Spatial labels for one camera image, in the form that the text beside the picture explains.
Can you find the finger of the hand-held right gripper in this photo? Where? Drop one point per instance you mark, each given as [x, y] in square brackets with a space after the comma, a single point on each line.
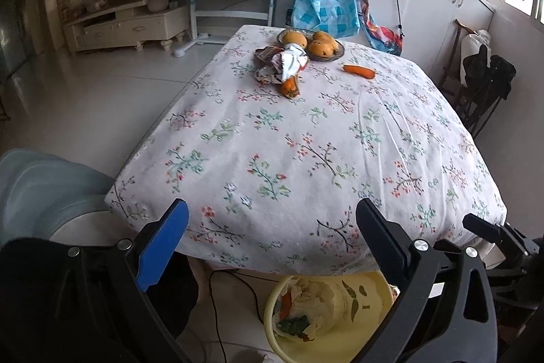
[488, 231]

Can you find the yellow plastic bin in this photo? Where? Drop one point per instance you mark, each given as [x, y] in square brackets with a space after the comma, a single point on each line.
[365, 346]

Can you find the grey-blue chair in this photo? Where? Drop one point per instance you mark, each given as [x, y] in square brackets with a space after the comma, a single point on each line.
[46, 188]

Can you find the floral white tablecloth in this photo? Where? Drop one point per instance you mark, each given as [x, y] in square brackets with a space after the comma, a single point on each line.
[318, 133]

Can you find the metal fruit plate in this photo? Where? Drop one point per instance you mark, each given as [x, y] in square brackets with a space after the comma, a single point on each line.
[339, 49]

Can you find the black garment on chair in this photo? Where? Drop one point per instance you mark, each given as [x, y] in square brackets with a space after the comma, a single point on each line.
[493, 74]

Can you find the orange peel strip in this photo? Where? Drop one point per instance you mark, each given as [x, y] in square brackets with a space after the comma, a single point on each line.
[286, 301]

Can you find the wooden chair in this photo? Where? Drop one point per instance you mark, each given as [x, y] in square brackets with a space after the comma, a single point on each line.
[450, 78]

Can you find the colourful printed bag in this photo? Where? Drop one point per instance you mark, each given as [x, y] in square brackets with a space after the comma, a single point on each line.
[378, 33]

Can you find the cream television stand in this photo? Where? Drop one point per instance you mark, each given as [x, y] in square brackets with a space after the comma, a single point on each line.
[127, 25]

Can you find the white plastic bag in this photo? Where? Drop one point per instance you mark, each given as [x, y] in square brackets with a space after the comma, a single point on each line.
[471, 44]

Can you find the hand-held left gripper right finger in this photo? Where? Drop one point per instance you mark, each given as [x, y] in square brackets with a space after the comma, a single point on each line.
[380, 235]

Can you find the yellow mango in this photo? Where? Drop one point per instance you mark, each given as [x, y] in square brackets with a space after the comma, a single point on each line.
[321, 48]
[294, 39]
[321, 35]

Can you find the black clothing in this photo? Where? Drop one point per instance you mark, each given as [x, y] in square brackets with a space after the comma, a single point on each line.
[25, 295]

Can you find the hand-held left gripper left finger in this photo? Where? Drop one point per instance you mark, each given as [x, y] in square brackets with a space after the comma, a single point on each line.
[163, 244]

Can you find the white and blue wrapper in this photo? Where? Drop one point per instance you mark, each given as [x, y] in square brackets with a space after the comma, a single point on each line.
[291, 61]

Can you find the green wrapper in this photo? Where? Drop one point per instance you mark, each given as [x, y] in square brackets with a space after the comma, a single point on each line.
[295, 324]

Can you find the crumpled white paper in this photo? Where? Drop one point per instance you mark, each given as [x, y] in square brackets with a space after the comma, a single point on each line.
[314, 299]

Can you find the whole orange carrot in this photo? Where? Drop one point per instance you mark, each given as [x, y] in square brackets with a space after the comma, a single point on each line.
[359, 71]

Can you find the brown crumpled wrapper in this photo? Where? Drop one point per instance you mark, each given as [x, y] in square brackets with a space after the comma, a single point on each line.
[265, 59]

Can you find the white cabinet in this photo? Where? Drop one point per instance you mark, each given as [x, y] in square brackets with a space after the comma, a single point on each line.
[429, 1]

